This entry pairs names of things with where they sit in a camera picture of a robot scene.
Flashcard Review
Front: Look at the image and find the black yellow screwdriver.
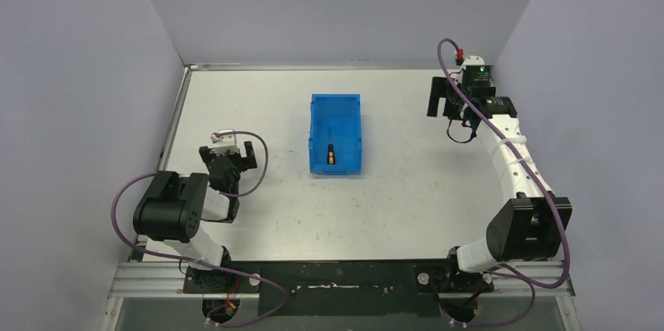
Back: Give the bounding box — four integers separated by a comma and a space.
327, 128, 336, 165

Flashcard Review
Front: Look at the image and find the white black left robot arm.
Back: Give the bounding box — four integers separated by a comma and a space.
133, 140, 258, 293

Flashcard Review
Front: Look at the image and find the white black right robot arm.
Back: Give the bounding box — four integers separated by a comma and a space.
427, 77, 572, 291

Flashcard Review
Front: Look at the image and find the blue plastic bin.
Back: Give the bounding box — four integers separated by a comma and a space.
308, 94, 363, 175

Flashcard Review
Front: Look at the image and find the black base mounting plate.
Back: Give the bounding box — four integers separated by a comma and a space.
182, 259, 494, 317

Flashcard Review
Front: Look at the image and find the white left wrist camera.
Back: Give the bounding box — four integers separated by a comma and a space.
210, 129, 237, 149

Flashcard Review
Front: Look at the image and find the aluminium frame rail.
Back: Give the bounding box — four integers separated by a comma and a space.
107, 260, 576, 300

